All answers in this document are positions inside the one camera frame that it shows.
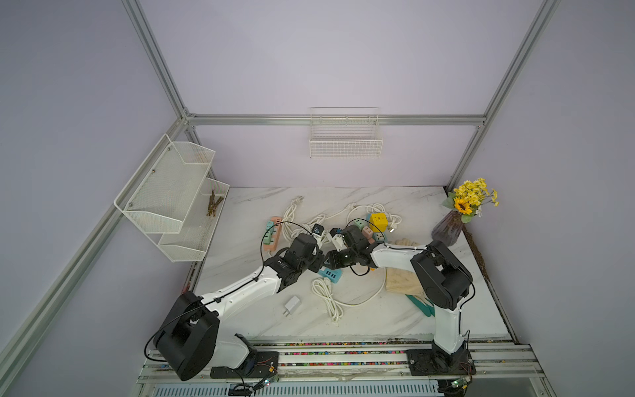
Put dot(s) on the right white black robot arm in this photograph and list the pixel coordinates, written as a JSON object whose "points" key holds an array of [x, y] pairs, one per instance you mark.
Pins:
{"points": [[444, 279]]}

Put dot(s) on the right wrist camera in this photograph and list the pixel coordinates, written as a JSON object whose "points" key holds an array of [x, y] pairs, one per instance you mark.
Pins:
{"points": [[337, 239]]}

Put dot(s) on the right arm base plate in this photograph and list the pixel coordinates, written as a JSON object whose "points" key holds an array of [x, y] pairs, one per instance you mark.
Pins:
{"points": [[434, 362]]}

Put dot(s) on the pink power strip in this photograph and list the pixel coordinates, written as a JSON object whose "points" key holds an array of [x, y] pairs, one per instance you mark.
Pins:
{"points": [[271, 238], [368, 231]]}

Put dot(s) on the blue power strip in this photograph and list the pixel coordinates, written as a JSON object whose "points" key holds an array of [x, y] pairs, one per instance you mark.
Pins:
{"points": [[332, 275]]}

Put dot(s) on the pink power strip left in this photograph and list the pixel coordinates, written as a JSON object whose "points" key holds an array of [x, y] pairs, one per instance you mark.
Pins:
{"points": [[271, 238]]}

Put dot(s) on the dark purple glass vase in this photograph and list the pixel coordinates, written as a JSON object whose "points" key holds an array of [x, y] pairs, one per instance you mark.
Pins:
{"points": [[448, 229]]}

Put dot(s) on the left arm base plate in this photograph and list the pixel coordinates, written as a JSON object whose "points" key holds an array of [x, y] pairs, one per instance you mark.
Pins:
{"points": [[256, 366]]}

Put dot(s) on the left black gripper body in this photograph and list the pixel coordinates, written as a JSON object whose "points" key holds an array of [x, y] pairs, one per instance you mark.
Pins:
{"points": [[313, 264]]}

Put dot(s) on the yellow artificial flower bouquet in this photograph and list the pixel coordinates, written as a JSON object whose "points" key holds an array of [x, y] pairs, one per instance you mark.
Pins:
{"points": [[467, 200]]}

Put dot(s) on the white wire wall basket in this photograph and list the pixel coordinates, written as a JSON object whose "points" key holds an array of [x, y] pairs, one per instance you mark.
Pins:
{"points": [[345, 133]]}

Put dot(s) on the pink power strip right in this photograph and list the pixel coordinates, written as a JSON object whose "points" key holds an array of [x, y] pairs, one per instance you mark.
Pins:
{"points": [[368, 231]]}

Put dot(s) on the green rubber glove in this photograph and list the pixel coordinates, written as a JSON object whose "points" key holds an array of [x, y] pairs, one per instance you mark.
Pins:
{"points": [[422, 304]]}

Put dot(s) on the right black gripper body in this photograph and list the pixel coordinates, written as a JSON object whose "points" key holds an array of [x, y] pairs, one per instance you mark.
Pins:
{"points": [[344, 258]]}

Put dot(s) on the white two-tier mesh shelf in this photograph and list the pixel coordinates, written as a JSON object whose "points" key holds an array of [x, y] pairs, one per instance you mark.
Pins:
{"points": [[167, 199]]}

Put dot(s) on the yellow cube socket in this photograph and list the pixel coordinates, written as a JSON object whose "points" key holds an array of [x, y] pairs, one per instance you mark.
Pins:
{"points": [[378, 222]]}

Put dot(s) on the brown twigs on shelf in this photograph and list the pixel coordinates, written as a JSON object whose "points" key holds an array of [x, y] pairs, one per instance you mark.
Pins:
{"points": [[213, 204]]}

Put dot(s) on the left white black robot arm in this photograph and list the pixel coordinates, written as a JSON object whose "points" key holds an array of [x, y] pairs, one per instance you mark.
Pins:
{"points": [[189, 338]]}

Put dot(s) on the beige work glove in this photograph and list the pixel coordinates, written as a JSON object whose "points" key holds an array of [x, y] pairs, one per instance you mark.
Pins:
{"points": [[403, 280]]}

